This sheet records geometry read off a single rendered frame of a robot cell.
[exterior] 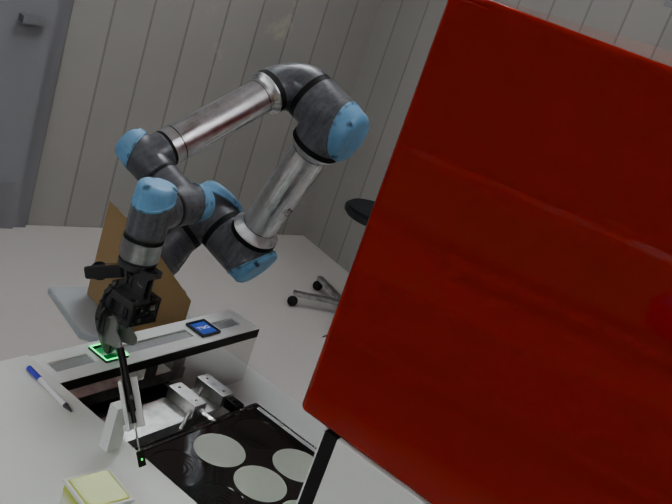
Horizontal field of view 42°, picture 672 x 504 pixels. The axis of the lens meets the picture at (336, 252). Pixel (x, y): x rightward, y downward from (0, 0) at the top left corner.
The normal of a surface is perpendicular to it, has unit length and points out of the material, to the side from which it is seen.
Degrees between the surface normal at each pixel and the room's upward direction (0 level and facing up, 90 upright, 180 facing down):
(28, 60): 90
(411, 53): 90
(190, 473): 0
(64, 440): 0
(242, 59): 90
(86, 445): 0
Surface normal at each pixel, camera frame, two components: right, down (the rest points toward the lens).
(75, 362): 0.31, -0.89
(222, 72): 0.57, 0.46
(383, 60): -0.76, -0.02
